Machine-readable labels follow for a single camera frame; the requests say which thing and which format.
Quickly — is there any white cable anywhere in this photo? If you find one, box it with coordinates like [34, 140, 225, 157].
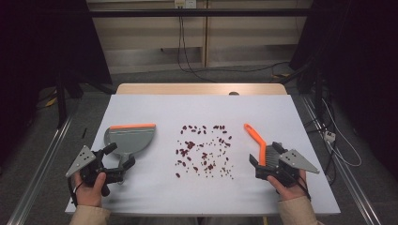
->
[322, 97, 363, 168]

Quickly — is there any person's right hand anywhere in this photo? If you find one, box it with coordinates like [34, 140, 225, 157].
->
[267, 170, 308, 202]

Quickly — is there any black cable bundle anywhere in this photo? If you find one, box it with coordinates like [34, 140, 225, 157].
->
[304, 118, 338, 186]

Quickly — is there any black hanging cable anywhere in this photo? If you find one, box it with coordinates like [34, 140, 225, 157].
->
[176, 7, 217, 83]

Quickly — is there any heap of red beans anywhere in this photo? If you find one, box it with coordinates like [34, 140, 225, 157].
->
[174, 125, 235, 181]

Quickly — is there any white power adapter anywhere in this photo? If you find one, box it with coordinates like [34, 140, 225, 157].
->
[323, 130, 337, 143]

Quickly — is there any white wall socket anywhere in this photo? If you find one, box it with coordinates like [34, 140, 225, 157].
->
[174, 0, 197, 9]

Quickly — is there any left hand-held gripper black cable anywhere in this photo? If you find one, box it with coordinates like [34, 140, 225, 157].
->
[67, 177, 84, 208]

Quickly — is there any orange brush with grey bristles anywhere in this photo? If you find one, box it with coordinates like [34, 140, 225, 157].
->
[243, 123, 282, 168]

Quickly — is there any right hand-held gripper black cable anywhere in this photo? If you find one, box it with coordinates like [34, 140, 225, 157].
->
[294, 173, 313, 201]

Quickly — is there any grey dustpan with orange edge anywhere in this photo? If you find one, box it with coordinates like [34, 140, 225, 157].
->
[103, 123, 157, 186]

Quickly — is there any person's left hand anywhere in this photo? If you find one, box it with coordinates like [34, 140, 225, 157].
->
[73, 172, 107, 207]

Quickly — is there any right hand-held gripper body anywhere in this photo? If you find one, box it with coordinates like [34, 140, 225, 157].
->
[254, 149, 320, 188]

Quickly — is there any black horizontal bar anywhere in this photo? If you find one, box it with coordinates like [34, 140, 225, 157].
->
[88, 8, 314, 18]

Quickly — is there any hand-held gripper black cable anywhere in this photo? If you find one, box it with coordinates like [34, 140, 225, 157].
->
[67, 177, 84, 208]
[294, 173, 313, 201]

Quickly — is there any aluminium floor rail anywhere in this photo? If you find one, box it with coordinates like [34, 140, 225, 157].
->
[6, 112, 76, 225]
[299, 95, 383, 225]

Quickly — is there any dark curtain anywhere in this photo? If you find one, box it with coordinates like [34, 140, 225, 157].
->
[289, 0, 398, 179]
[0, 0, 113, 163]

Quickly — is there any black metal stand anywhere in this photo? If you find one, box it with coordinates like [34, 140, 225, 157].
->
[297, 62, 327, 126]
[54, 73, 84, 129]

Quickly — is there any white board sheet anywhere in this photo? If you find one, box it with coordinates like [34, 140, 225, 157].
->
[65, 94, 342, 216]

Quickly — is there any wooden table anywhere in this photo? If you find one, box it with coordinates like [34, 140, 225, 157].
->
[115, 82, 288, 96]

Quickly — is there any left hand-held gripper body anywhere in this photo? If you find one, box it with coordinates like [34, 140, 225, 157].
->
[65, 144, 125, 198]

